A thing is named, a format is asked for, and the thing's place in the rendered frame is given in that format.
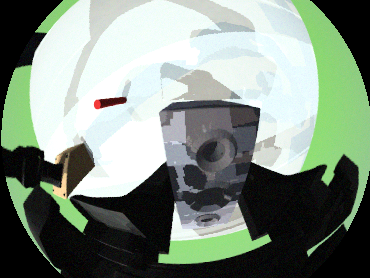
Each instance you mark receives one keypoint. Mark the dark red peg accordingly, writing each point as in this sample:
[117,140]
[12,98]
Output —
[108,102]

